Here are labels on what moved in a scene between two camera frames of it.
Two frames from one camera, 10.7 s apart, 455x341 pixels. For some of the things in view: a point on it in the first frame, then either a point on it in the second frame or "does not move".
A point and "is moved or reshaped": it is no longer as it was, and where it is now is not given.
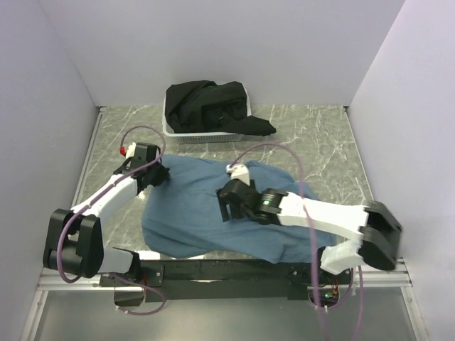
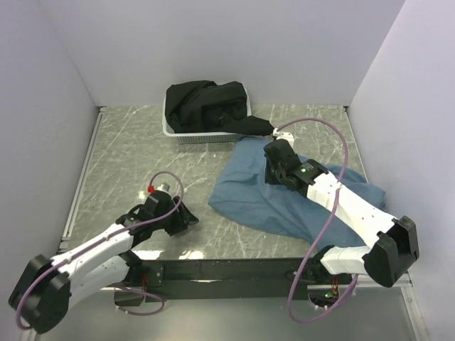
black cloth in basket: [202, 106] does not move
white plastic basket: [204, 138] does not move
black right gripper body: [236, 212] -> [273, 175]
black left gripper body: [159, 173] -> [174, 222]
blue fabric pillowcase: [182, 215] is moved or reshaped
